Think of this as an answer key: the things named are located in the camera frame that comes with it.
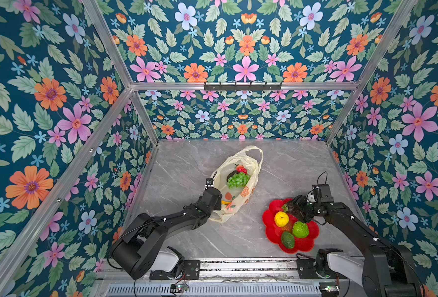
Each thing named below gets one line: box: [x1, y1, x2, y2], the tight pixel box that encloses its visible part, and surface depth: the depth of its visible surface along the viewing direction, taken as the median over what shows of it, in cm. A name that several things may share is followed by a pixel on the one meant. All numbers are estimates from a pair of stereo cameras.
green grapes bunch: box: [227, 172, 251, 189], surface depth 95 cm
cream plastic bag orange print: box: [209, 146, 264, 224], surface depth 93 cm
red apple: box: [235, 164, 248, 175], surface depth 103 cm
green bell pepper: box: [292, 220, 310, 239], surface depth 80 cm
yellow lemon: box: [274, 210, 290, 228], surface depth 84 cm
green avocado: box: [280, 231, 296, 250], surface depth 79 cm
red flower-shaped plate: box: [262, 198, 320, 255], surface depth 82 cm
